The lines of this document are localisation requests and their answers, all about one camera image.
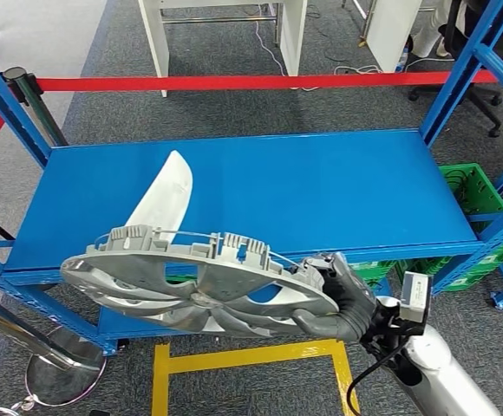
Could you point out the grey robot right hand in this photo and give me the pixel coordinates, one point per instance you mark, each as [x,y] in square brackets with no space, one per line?
[351,304]

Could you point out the grey plastic wheel hubcap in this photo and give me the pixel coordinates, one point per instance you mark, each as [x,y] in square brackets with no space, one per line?
[147,275]

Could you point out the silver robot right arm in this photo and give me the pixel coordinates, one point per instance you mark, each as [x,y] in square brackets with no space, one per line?
[442,379]

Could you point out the white curved plastic part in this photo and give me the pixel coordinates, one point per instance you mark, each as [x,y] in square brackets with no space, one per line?
[165,195]

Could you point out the yellow floor tape square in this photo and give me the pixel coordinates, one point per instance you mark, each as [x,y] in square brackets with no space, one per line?
[251,356]

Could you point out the black office chair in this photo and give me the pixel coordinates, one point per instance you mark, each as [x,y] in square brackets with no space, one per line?
[482,107]

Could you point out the long red barrier belt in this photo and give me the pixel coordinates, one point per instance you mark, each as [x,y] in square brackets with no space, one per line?
[234,84]

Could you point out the white desk panel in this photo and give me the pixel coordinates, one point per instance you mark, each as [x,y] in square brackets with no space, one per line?
[390,34]

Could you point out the white desk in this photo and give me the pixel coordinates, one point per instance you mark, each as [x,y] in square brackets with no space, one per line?
[292,34]

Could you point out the person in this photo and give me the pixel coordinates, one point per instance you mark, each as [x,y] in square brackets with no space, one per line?
[429,34]

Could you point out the chrome barrier stanchion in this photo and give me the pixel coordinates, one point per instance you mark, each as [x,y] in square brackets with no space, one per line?
[60,379]

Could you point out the chrome star chair base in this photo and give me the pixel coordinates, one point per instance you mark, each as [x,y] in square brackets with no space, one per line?
[25,406]

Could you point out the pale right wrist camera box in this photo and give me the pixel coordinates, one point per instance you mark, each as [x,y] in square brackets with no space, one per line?
[414,295]

